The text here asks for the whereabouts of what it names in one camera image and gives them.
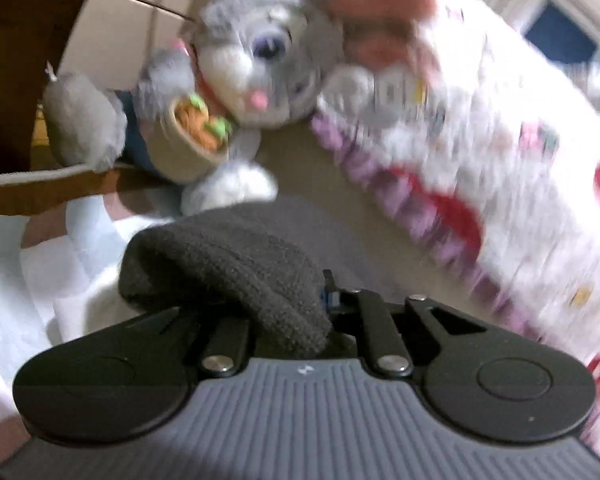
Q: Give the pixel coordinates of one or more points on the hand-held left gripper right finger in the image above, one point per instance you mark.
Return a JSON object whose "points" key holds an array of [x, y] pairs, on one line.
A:
{"points": [[332, 300]]}

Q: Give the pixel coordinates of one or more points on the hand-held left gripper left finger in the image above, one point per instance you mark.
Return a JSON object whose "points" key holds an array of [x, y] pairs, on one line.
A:
{"points": [[225, 340]]}

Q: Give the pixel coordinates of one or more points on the dark grey garment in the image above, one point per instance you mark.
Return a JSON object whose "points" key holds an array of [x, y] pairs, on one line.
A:
{"points": [[220, 260]]}

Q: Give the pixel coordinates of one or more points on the beige bed base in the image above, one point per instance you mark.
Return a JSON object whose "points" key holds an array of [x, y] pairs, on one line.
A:
{"points": [[320, 175]]}

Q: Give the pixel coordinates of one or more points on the white folded garment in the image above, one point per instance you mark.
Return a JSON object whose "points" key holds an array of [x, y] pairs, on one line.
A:
{"points": [[80, 280]]}

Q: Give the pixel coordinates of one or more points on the checkered floor mat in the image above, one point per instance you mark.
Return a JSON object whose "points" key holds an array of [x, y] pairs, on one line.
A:
{"points": [[85, 210]]}

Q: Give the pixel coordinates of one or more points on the white quilted bedspread red print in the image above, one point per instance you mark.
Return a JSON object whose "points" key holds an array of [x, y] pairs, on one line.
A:
{"points": [[505, 135]]}

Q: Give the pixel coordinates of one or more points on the grey plush rabbit toy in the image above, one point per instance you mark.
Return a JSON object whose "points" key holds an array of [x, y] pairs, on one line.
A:
{"points": [[240, 70]]}

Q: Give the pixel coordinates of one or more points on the cream drawer cabinet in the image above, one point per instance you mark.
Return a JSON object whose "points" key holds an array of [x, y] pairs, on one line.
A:
{"points": [[120, 25]]}

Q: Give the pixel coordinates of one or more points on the dark wooden nightstand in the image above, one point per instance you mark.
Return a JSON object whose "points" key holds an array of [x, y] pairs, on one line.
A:
{"points": [[10, 60]]}

